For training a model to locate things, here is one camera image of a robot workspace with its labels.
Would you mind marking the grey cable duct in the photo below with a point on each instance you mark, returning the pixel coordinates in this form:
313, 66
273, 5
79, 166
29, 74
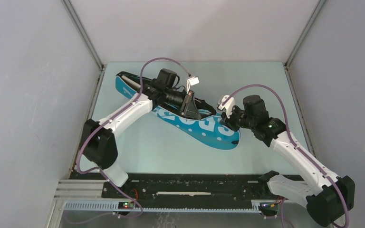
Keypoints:
110, 206

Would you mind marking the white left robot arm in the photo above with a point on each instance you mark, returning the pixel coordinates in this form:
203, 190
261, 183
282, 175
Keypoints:
98, 141

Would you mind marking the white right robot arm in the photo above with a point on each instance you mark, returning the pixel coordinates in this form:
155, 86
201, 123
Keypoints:
325, 195

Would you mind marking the aluminium frame post right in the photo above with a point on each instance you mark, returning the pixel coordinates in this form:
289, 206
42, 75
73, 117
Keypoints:
304, 33

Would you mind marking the aluminium frame post left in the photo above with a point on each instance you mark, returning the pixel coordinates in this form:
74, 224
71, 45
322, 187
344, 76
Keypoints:
71, 10

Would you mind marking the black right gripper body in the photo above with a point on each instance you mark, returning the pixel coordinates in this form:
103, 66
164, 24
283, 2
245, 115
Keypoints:
237, 119

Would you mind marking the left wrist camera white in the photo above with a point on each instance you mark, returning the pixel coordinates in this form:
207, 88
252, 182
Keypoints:
191, 81

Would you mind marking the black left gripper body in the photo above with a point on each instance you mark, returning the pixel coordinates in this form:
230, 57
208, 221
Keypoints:
187, 98

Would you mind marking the blue racket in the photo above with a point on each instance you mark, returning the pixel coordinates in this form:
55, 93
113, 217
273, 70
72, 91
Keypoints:
136, 86

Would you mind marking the blue racket bag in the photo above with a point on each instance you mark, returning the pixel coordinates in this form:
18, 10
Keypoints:
207, 130

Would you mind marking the aluminium frame post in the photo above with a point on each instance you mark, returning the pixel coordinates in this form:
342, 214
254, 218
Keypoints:
71, 10
304, 33

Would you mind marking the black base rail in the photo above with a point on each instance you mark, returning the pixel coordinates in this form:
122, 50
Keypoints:
195, 191

